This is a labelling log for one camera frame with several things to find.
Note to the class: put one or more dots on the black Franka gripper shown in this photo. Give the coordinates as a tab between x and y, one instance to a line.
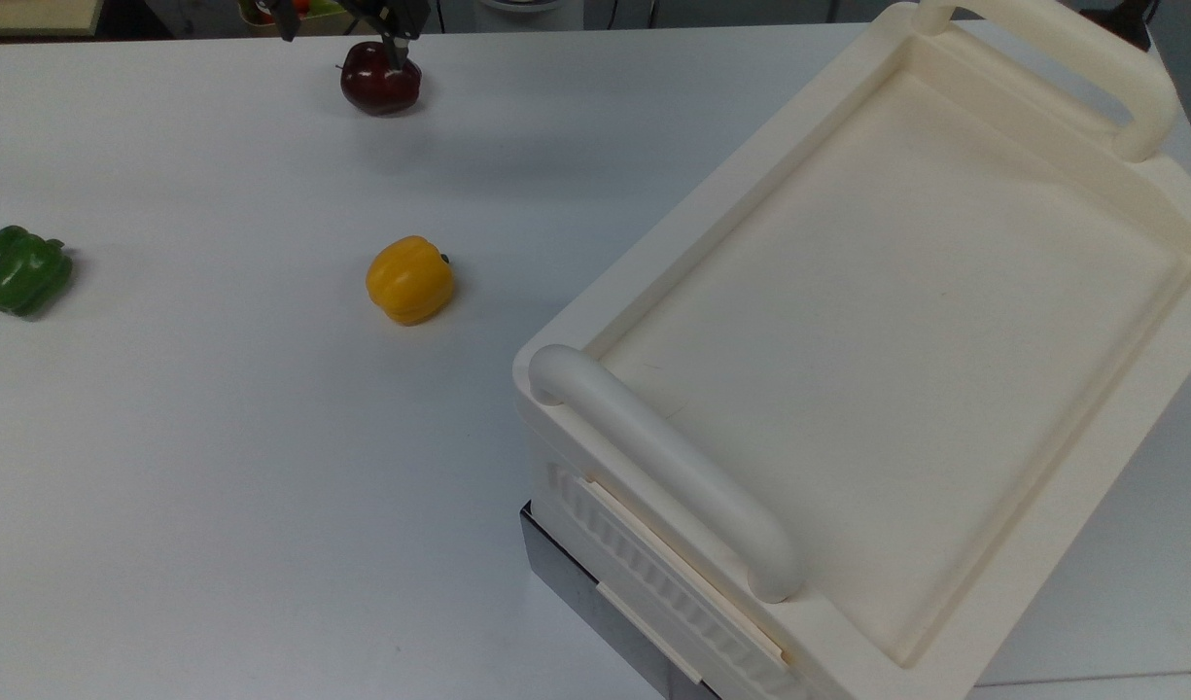
401	14

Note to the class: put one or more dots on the yellow bell pepper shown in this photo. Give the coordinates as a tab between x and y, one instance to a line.
409	280

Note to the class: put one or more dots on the dark red bell pepper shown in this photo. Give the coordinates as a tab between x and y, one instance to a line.
380	86

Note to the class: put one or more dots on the green basket with fruit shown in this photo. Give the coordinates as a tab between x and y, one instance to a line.
313	10

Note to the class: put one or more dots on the green bell pepper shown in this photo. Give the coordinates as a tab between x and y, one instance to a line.
19	271

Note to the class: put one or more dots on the wooden side table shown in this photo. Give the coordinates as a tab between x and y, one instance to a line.
33	15

